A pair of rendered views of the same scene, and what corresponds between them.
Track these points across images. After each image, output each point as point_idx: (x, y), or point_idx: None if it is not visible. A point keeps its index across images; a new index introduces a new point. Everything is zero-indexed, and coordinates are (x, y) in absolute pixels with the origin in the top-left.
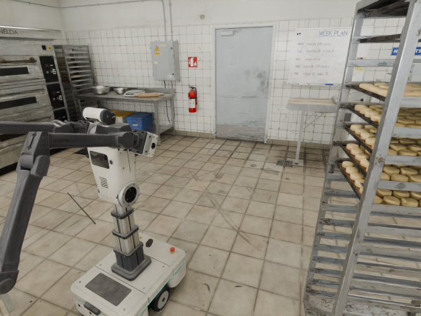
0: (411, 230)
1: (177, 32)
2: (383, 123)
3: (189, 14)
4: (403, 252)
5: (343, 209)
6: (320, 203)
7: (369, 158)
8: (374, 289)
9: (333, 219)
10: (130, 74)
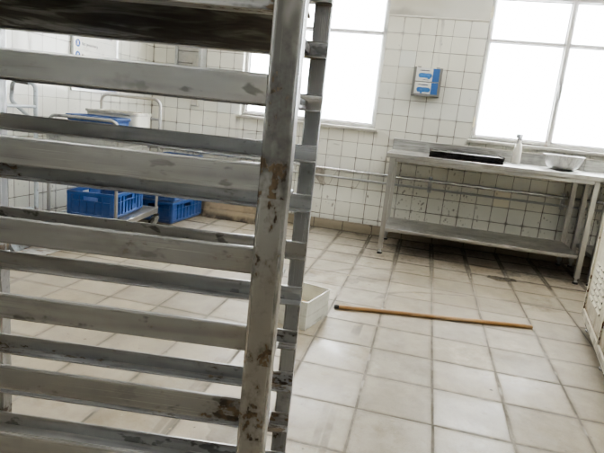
0: (217, 137)
1: None
2: None
3: None
4: (213, 190)
5: (180, 337)
6: (272, 351)
7: (326, 0)
8: (234, 292)
9: (206, 397)
10: None
